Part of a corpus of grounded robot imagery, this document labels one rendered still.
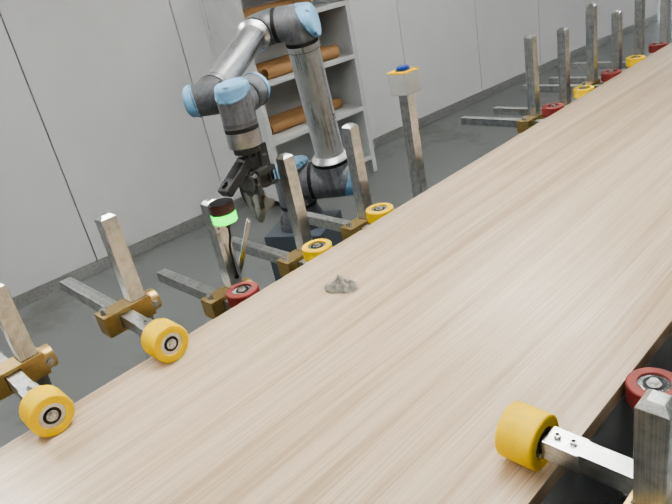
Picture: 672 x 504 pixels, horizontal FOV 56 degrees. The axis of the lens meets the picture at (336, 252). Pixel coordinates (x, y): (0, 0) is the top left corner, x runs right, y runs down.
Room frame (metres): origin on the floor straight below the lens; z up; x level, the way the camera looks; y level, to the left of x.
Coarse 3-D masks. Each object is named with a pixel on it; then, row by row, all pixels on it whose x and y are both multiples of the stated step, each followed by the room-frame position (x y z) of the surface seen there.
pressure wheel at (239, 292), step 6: (240, 282) 1.37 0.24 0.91; (246, 282) 1.36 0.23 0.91; (252, 282) 1.36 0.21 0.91; (234, 288) 1.35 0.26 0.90; (240, 288) 1.33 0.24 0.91; (246, 288) 1.34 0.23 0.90; (252, 288) 1.33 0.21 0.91; (258, 288) 1.33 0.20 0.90; (228, 294) 1.32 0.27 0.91; (234, 294) 1.32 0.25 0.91; (240, 294) 1.31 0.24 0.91; (246, 294) 1.30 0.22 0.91; (252, 294) 1.31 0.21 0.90; (228, 300) 1.31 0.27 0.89; (234, 300) 1.30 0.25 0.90; (240, 300) 1.30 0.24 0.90; (234, 306) 1.30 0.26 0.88
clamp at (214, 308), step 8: (248, 280) 1.45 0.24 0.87; (224, 288) 1.43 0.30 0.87; (216, 296) 1.40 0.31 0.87; (224, 296) 1.39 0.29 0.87; (208, 304) 1.37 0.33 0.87; (216, 304) 1.37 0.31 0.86; (224, 304) 1.38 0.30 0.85; (208, 312) 1.38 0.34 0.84; (216, 312) 1.37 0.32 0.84; (224, 312) 1.38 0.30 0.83
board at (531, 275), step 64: (640, 64) 2.66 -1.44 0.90; (576, 128) 2.00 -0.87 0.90; (640, 128) 1.87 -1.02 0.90; (448, 192) 1.68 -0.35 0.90; (512, 192) 1.58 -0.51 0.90; (576, 192) 1.50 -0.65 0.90; (640, 192) 1.42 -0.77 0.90; (320, 256) 1.44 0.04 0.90; (384, 256) 1.36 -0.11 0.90; (448, 256) 1.29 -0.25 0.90; (512, 256) 1.23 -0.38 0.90; (576, 256) 1.17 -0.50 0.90; (640, 256) 1.12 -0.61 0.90; (256, 320) 1.19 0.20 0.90; (320, 320) 1.13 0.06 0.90; (384, 320) 1.08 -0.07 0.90; (448, 320) 1.03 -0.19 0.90; (512, 320) 0.99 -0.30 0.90; (576, 320) 0.95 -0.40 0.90; (640, 320) 0.91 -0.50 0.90; (128, 384) 1.04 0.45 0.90; (192, 384) 1.00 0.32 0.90; (256, 384) 0.96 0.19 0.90; (320, 384) 0.92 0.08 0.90; (384, 384) 0.88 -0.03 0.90; (448, 384) 0.84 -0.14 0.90; (512, 384) 0.81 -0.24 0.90; (576, 384) 0.78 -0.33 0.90; (0, 448) 0.93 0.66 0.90; (64, 448) 0.89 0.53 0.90; (128, 448) 0.85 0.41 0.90; (192, 448) 0.82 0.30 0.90; (256, 448) 0.79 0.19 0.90; (320, 448) 0.76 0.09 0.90; (384, 448) 0.73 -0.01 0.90; (448, 448) 0.70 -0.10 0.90
